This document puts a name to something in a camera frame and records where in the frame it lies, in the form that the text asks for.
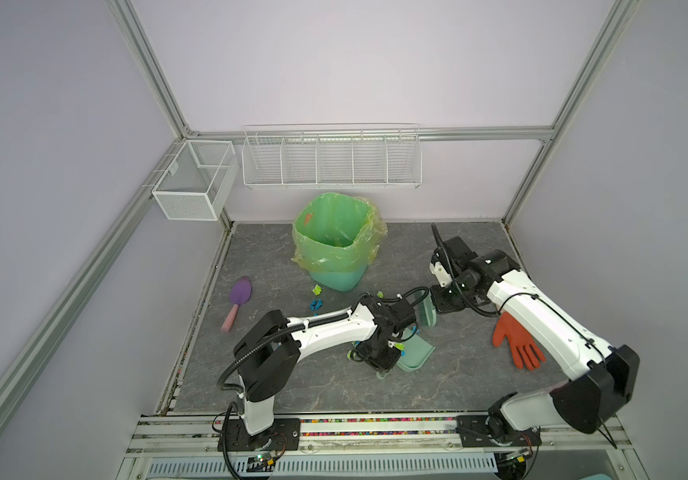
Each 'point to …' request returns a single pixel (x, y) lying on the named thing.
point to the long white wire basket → (328, 156)
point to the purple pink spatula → (240, 293)
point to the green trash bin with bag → (335, 238)
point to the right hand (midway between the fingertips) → (441, 306)
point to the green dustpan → (415, 353)
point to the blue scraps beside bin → (315, 305)
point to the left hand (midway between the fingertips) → (380, 373)
